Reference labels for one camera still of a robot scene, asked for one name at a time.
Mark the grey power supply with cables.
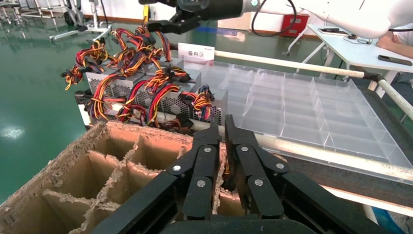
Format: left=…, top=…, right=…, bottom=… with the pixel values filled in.
left=184, top=68, right=202, bottom=93
left=96, top=71, right=152, bottom=125
left=142, top=68, right=194, bottom=128
left=175, top=84, right=228, bottom=127
left=135, top=25, right=185, bottom=70
left=60, top=38, right=112, bottom=122
left=109, top=27, right=169, bottom=78

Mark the black pipe joint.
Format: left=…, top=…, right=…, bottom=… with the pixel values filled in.
left=364, top=72, right=385, bottom=83

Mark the bare person forearm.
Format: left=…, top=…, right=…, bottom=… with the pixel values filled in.
left=376, top=35, right=413, bottom=59

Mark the black smartphone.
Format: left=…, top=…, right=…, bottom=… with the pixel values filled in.
left=318, top=27, right=350, bottom=36
left=377, top=55, right=413, bottom=66

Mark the white sign with chinese text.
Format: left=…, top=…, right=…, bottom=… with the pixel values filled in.
left=178, top=42, right=215, bottom=64

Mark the black-topped material cart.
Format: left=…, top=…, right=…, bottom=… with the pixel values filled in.
left=74, top=87, right=413, bottom=217

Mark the white office table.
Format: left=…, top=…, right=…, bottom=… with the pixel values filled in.
left=287, top=24, right=413, bottom=98

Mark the brown cardboard divider box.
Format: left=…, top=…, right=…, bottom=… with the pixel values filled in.
left=0, top=121, right=288, bottom=234

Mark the blue plastic bin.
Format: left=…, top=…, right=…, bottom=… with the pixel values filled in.
left=371, top=206, right=399, bottom=234

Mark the white background robot stand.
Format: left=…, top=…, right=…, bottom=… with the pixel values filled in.
left=48, top=0, right=112, bottom=41

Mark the red metal cabinet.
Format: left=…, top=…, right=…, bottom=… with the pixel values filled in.
left=280, top=13, right=309, bottom=38

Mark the looped black arm cable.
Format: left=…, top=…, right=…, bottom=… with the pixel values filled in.
left=251, top=0, right=297, bottom=37

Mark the person white shirt torso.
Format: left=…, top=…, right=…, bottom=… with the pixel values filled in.
left=392, top=22, right=413, bottom=46

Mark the white cart rail pipe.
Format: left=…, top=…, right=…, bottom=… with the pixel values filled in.
left=80, top=103, right=413, bottom=181
left=214, top=50, right=367, bottom=79
left=377, top=79, right=413, bottom=122

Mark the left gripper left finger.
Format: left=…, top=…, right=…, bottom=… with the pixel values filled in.
left=92, top=116, right=222, bottom=234

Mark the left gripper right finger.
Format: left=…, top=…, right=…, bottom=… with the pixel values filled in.
left=225, top=115, right=388, bottom=234

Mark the clear plastic divider tray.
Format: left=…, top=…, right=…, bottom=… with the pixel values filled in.
left=198, top=61, right=413, bottom=185

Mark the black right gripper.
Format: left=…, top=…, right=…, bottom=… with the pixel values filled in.
left=138, top=0, right=244, bottom=35

